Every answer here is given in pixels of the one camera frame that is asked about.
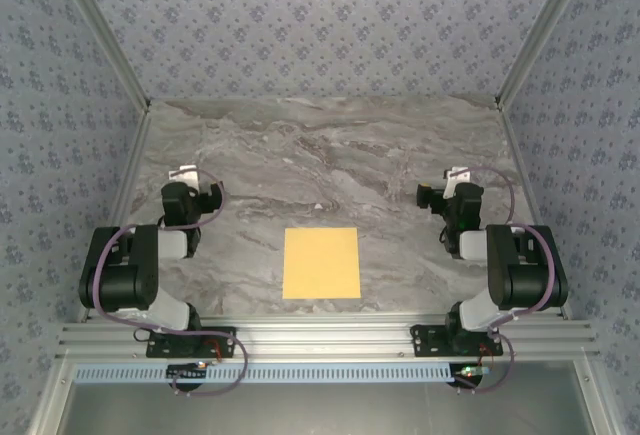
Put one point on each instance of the yellow square paper sheet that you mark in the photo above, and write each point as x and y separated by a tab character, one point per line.
321	262

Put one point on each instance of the grey metal tray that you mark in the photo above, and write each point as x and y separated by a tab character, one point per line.
325	410

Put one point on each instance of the black controller board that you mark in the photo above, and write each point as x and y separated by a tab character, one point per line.
470	372
185	374

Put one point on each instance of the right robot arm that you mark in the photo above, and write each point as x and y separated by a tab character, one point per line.
530	275

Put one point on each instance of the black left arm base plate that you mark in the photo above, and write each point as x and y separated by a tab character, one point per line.
225	342

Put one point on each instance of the aluminium table side rail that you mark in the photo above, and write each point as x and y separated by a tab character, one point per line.
122	205
528	205

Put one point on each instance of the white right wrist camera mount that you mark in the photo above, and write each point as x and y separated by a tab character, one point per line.
457	175

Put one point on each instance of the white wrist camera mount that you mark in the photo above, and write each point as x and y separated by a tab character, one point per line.
182	172
457	175

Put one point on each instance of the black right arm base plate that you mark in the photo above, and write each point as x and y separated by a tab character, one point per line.
425	340

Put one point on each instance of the aluminium tray side rail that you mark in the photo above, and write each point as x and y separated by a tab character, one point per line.
50	405
592	405

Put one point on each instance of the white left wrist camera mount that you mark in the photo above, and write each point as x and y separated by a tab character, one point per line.
182	172

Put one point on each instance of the aluminium cross rail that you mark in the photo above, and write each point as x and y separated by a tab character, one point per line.
325	340

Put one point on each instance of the aluminium frame post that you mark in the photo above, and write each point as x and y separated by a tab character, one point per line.
104	30
541	30

